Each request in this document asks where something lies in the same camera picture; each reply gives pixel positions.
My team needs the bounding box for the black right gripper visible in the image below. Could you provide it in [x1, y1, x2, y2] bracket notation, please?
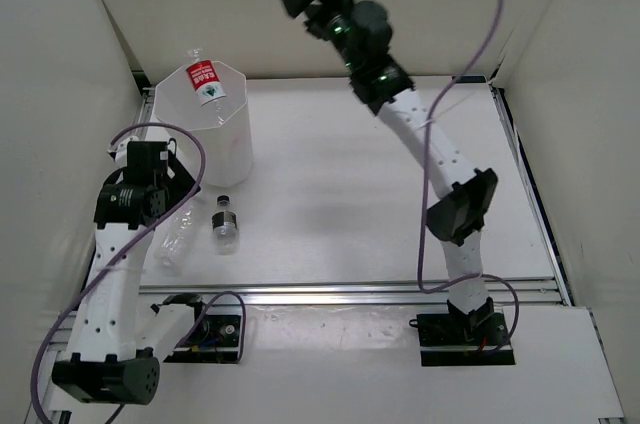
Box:
[277, 0, 362, 74]

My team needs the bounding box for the small black label bottle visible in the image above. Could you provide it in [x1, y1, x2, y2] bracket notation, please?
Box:
[211, 195, 240, 255]

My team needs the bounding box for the clear white cap bottle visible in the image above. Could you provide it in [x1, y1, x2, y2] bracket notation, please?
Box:
[154, 196, 205, 277]

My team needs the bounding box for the red label plastic bottle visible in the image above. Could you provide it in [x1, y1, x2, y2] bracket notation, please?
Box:
[185, 48, 226, 120]

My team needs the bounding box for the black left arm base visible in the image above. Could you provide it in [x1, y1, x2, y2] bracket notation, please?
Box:
[145, 291, 247, 364]

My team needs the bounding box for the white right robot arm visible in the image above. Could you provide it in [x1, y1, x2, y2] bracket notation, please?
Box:
[281, 0, 498, 344]

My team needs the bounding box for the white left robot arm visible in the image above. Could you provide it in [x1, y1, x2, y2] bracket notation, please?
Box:
[52, 140, 199, 405]

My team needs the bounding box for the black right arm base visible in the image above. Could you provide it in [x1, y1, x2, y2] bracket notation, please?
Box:
[408, 310, 520, 367]

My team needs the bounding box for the white translucent plastic bin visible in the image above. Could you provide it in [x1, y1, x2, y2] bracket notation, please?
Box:
[154, 60, 253, 188]

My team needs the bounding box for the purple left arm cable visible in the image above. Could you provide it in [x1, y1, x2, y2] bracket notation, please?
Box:
[30, 122, 207, 423]

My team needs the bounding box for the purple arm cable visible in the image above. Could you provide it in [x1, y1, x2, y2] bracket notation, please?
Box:
[364, 0, 521, 353]
[30, 122, 207, 423]

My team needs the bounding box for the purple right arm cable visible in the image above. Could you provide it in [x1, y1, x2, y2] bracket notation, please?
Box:
[364, 0, 521, 353]

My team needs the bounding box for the aluminium right rail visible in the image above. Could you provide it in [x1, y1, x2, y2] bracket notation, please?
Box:
[489, 85, 575, 306]

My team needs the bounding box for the aluminium front rail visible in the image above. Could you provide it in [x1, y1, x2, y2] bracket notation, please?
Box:
[49, 279, 571, 345]

